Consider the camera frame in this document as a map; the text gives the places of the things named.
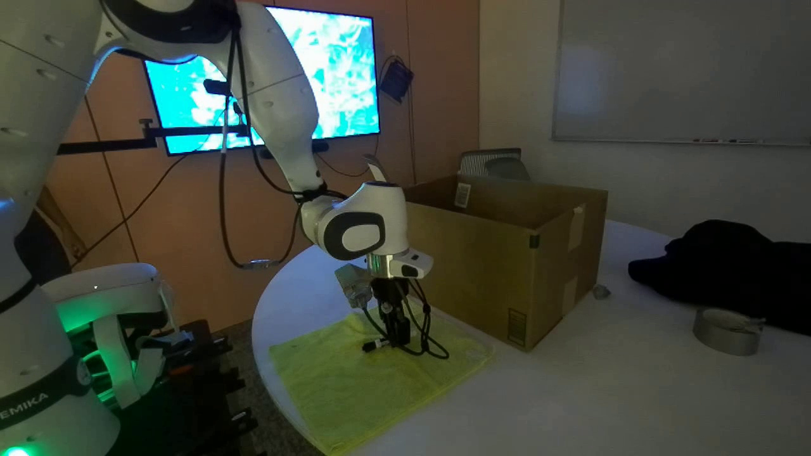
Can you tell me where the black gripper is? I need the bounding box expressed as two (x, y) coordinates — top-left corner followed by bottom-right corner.
(367, 274), (424, 355)

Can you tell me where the yellow towel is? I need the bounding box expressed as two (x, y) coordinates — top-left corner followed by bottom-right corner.
(266, 310), (495, 456)

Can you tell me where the brown cardboard box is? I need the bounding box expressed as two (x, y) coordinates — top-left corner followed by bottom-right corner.
(400, 172), (612, 355)

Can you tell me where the grey chair backrest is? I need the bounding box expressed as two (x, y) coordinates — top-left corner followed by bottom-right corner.
(456, 146), (535, 184)

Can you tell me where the grey tape roll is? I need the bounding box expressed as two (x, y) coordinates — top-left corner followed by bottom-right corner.
(690, 305), (772, 358)

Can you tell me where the black cloth bundle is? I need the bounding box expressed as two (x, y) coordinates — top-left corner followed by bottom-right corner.
(627, 217), (811, 336)

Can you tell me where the whiteboard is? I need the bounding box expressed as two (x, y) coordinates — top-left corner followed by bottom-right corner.
(551, 0), (811, 151)

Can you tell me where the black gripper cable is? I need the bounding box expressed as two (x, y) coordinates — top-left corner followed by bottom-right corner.
(358, 277), (453, 363)

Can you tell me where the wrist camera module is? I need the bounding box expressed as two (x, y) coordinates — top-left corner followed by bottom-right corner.
(390, 248), (438, 280)

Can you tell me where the black wall device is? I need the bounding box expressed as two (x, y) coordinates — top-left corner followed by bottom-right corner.
(377, 56), (418, 103)

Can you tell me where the wall monitor screen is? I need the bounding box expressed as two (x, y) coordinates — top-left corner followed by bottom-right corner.
(139, 2), (385, 159)

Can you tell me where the thin black camera cable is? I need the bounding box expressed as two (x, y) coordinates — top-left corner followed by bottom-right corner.
(73, 155), (185, 267)

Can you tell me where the black bar camera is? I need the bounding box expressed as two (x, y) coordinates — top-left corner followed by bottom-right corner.
(201, 77), (246, 97)

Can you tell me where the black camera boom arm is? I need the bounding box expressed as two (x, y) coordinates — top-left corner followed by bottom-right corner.
(53, 116), (256, 159)

